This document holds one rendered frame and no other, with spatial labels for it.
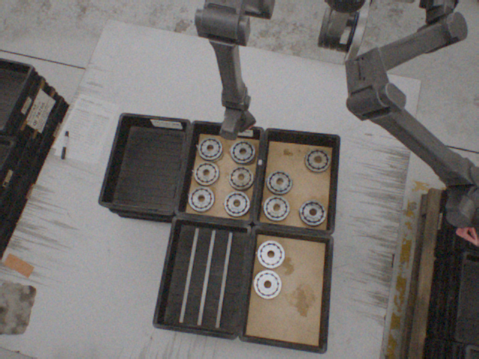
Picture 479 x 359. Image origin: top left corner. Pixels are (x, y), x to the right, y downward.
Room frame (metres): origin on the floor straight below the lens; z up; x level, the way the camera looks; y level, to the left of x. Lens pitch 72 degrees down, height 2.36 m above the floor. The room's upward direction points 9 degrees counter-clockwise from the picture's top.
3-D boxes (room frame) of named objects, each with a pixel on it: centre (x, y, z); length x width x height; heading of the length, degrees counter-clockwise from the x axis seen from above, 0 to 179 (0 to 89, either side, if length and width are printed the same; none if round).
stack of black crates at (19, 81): (1.27, 1.21, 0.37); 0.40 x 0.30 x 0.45; 156
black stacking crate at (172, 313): (0.13, 0.19, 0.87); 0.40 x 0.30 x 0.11; 163
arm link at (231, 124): (0.56, -0.01, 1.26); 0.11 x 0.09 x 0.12; 156
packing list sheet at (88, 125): (0.91, 0.68, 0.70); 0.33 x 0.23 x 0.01; 156
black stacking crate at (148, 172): (0.60, 0.36, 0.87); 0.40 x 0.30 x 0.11; 163
